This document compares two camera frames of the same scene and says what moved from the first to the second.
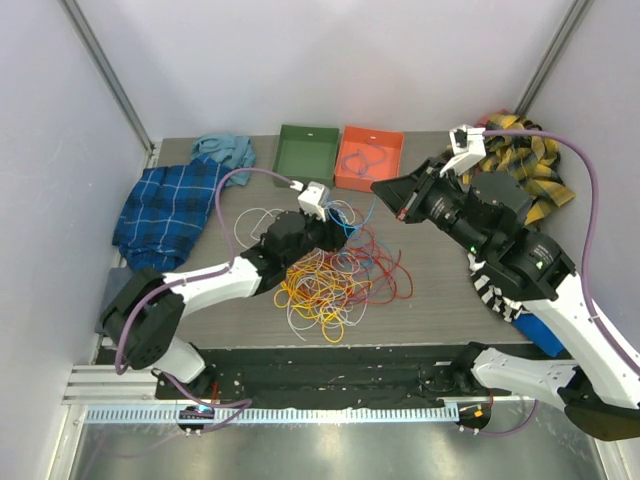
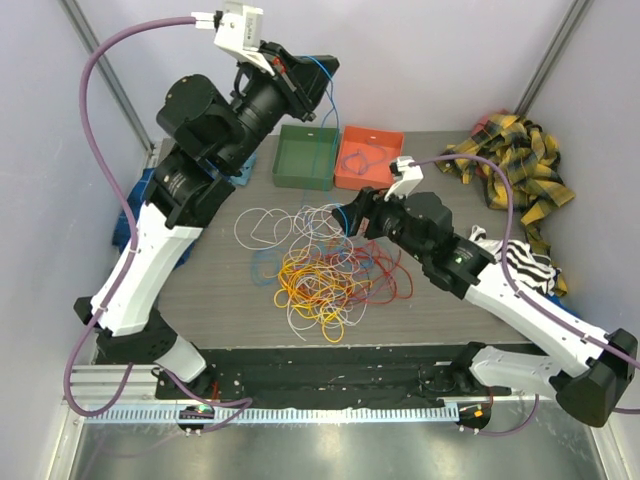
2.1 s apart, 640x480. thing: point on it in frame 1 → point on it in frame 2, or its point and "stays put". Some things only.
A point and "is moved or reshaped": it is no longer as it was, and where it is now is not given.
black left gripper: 334,234 → 300,84
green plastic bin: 306,154 stays put
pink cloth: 482,122 stays put
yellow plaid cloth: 533,161 stays put
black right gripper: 415,188 → 372,207
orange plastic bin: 367,155 stays put
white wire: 326,290 stays put
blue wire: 354,214 is moved or reshaped
